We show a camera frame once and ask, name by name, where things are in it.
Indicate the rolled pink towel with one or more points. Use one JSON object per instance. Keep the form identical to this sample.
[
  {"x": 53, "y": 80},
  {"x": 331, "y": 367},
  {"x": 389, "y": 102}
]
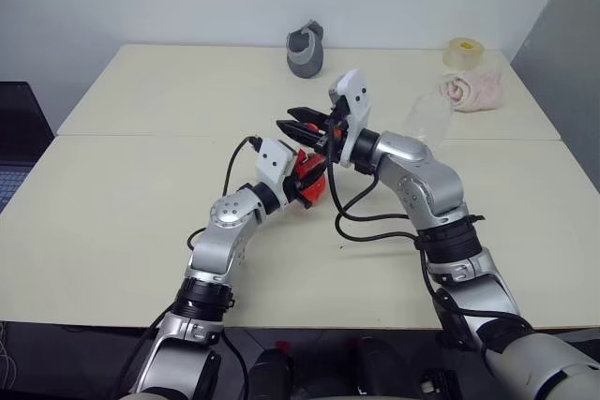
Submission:
[{"x": 473, "y": 90}]

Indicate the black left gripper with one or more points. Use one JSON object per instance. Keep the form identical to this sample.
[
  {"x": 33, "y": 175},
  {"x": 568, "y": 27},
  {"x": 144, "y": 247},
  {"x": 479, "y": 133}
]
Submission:
[{"x": 293, "y": 184}]

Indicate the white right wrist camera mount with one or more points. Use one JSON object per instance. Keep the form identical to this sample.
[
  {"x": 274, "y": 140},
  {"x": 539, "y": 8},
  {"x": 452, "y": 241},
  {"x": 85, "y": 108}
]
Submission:
[{"x": 358, "y": 100}]

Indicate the clear wine glass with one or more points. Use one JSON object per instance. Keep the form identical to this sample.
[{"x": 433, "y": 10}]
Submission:
[{"x": 429, "y": 119}]

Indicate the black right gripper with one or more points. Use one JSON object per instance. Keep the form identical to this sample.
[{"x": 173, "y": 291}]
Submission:
[{"x": 340, "y": 109}]

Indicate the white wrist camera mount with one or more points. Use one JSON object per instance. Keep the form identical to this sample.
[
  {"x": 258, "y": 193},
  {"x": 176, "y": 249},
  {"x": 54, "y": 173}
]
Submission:
[
  {"x": 358, "y": 100},
  {"x": 274, "y": 158}
]

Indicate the clear tape roll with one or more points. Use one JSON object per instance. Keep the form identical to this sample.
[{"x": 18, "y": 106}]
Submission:
[{"x": 463, "y": 57}]

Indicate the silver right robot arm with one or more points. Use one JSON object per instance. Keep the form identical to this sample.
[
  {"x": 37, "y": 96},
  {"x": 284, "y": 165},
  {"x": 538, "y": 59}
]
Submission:
[{"x": 431, "y": 184}]

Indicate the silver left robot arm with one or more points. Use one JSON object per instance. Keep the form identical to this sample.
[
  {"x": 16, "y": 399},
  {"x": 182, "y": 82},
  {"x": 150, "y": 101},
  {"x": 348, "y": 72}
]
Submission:
[{"x": 220, "y": 241}]

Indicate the dark rounded shape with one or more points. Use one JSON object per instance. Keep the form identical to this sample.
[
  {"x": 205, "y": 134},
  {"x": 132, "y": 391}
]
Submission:
[
  {"x": 379, "y": 365},
  {"x": 272, "y": 374}
]

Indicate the bottle with orange drink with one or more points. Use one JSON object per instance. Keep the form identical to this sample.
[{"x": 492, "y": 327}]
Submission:
[{"x": 315, "y": 191}]

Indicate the gray fabric cap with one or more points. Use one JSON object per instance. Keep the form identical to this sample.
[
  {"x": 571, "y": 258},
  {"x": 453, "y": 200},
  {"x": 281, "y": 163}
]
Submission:
[{"x": 305, "y": 60}]

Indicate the dark laptop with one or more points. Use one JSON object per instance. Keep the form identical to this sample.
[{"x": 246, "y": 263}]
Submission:
[{"x": 19, "y": 128}]

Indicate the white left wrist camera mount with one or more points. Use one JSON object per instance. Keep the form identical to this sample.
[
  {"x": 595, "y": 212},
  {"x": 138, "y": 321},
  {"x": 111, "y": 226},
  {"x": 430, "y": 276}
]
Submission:
[{"x": 274, "y": 158}]

